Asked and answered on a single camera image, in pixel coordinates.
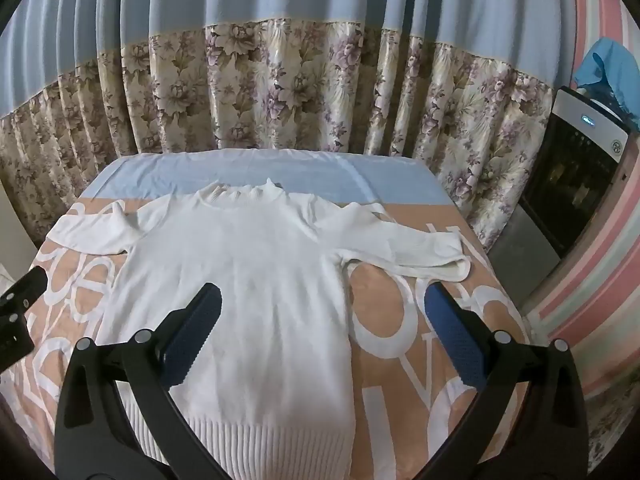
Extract white knit sweater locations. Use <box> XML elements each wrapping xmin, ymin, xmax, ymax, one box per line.
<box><xmin>46</xmin><ymin>177</ymin><xmax>473</xmax><ymax>480</ymax></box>

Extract black and silver water dispenser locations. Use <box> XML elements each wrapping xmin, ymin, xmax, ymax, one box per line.
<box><xmin>487</xmin><ymin>85</ymin><xmax>633</xmax><ymax>311</ymax></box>

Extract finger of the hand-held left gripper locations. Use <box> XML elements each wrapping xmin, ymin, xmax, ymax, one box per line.
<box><xmin>0</xmin><ymin>266</ymin><xmax>49</xmax><ymax>312</ymax></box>
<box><xmin>0</xmin><ymin>312</ymin><xmax>35</xmax><ymax>367</ymax></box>

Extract blue floral curtain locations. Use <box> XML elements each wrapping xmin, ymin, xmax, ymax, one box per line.
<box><xmin>0</xmin><ymin>0</ymin><xmax>576</xmax><ymax>256</ymax></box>

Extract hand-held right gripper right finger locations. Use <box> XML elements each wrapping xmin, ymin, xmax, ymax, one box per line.
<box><xmin>422</xmin><ymin>282</ymin><xmax>591</xmax><ymax>480</ymax></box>

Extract peach and blue printed blanket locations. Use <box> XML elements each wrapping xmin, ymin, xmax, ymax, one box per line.
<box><xmin>2</xmin><ymin>149</ymin><xmax>541</xmax><ymax>480</ymax></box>

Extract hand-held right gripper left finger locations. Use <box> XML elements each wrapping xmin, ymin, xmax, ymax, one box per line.
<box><xmin>52</xmin><ymin>282</ymin><xmax>236</xmax><ymax>480</ymax></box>

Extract blue cloth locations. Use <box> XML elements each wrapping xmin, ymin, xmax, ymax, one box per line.
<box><xmin>572</xmin><ymin>37</ymin><xmax>640</xmax><ymax>131</ymax></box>

